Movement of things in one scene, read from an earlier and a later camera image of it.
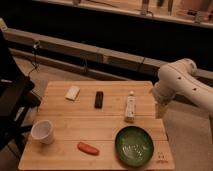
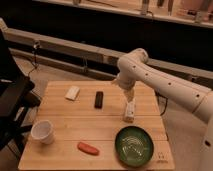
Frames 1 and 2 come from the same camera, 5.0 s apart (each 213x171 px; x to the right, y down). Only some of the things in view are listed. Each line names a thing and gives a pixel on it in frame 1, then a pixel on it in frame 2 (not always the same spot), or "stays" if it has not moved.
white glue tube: (131, 107) stays
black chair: (18, 96) stays
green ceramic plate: (134, 146) stays
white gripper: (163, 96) to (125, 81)
